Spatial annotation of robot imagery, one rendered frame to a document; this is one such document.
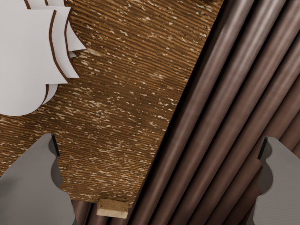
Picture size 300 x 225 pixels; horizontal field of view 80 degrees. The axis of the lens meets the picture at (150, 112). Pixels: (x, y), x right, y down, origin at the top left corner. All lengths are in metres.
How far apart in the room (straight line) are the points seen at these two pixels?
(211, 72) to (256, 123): 0.15
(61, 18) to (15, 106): 0.11
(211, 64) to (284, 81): 0.15
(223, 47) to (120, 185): 0.30
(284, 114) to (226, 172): 0.17
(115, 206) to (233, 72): 0.32
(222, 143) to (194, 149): 0.06
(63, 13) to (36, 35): 0.03
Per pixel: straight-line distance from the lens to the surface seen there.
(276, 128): 0.45
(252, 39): 0.35
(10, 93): 0.25
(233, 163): 0.45
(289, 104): 0.45
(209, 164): 0.42
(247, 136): 0.42
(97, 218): 0.47
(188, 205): 0.48
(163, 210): 0.48
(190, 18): 0.28
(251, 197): 0.55
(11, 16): 0.23
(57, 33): 0.23
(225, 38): 0.33
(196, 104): 0.33
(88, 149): 0.33
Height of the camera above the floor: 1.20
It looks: 65 degrees down
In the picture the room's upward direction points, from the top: 160 degrees clockwise
